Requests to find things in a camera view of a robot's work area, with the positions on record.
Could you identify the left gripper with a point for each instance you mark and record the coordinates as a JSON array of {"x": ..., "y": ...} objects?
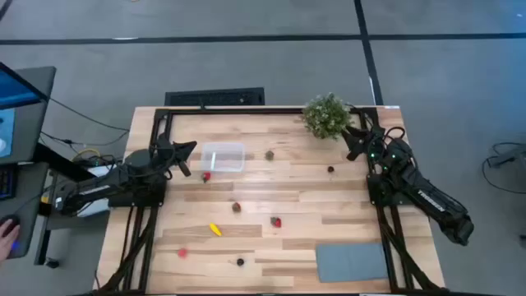
[{"x": 168, "y": 153}]

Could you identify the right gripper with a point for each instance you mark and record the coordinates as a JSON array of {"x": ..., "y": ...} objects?
[{"x": 372, "y": 144}]

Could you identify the yellow toy pepper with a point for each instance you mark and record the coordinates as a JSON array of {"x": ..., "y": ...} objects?
[{"x": 215, "y": 229}]

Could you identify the grey-green toy vegetable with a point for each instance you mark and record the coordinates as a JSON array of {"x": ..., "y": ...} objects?
[{"x": 269, "y": 155}]

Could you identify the red toy tomato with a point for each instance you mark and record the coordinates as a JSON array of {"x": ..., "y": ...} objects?
[{"x": 182, "y": 252}]

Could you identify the black round toy fruit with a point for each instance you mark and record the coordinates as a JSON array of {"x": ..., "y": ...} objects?
[{"x": 240, "y": 262}]

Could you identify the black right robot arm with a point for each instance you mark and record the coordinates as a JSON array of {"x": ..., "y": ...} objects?
[{"x": 431, "y": 199}]

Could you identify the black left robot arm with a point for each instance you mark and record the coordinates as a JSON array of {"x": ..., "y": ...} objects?
[{"x": 123, "y": 177}]

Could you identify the clear plastic tupperware container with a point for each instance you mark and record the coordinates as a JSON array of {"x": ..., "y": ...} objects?
[{"x": 230, "y": 164}]

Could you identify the green potted artificial plant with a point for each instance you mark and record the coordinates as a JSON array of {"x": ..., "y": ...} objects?
[{"x": 326, "y": 117}]

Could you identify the black floor grate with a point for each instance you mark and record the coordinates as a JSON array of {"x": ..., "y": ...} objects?
[{"x": 213, "y": 98}]

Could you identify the white box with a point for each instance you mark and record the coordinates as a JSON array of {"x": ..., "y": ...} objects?
[{"x": 94, "y": 207}]

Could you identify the grey cloth mat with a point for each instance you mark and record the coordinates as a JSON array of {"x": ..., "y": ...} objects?
[{"x": 351, "y": 263}]

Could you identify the grey side desk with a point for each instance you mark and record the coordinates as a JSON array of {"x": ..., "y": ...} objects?
[{"x": 35, "y": 123}]

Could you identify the grey floor device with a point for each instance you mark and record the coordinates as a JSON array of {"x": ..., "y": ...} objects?
[{"x": 507, "y": 158}]

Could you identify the computer monitor blue screen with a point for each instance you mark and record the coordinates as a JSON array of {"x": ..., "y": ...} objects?
[{"x": 16, "y": 92}]

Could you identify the small light blue display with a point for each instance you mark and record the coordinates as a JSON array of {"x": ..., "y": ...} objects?
[{"x": 6, "y": 131}]

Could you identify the black keyboard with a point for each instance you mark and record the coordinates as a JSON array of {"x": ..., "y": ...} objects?
[{"x": 7, "y": 183}]

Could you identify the black computer mouse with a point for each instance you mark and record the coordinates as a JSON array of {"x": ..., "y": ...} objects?
[{"x": 10, "y": 220}]

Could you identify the person's hand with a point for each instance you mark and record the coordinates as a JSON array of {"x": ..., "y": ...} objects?
[{"x": 7, "y": 242}]

